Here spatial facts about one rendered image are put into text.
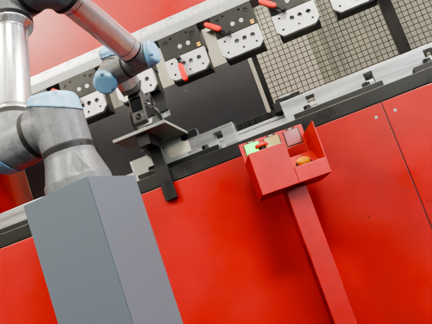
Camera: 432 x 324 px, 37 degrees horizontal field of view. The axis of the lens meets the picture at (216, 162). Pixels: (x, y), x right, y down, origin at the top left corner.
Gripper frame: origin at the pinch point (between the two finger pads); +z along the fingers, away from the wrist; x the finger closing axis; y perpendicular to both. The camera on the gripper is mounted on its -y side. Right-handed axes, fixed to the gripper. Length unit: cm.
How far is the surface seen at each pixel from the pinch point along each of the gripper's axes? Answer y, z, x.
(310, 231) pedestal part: -53, 18, -41
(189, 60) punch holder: 16.9, -14.7, -19.1
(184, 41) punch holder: 21.1, -20.1, -19.7
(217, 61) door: 200, 65, -4
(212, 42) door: 209, 55, -5
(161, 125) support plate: -15.7, -11.3, -7.9
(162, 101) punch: 13.2, -5.9, -4.6
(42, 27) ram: 38, -40, 29
